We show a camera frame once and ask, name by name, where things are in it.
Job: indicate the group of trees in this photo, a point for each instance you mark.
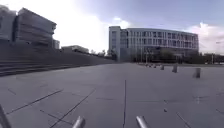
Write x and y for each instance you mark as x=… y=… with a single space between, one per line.
x=103 y=54

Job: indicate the grey paved plaza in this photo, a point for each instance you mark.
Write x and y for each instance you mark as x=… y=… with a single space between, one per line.
x=110 y=86

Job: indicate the low pale building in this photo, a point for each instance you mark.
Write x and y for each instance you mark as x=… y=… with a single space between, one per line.
x=76 y=49

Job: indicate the white curved building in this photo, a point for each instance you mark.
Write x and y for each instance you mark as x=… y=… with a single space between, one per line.
x=150 y=38

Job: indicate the row of trees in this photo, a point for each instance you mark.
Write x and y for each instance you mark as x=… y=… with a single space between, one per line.
x=166 y=56

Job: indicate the small grey building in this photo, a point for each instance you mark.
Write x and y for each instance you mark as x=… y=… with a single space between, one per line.
x=56 y=44

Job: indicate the robot's own part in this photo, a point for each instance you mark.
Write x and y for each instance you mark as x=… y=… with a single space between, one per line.
x=79 y=122
x=141 y=122

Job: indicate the wide grey stone steps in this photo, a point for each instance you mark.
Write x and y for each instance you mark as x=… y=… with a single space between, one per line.
x=40 y=60

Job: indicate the row of grey bollards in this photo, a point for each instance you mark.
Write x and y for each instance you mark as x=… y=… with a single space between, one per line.
x=197 y=73

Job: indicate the grey layered building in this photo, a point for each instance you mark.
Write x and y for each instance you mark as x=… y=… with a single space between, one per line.
x=33 y=28

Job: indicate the dark grey building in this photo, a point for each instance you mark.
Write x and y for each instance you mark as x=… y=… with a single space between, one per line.
x=6 y=25

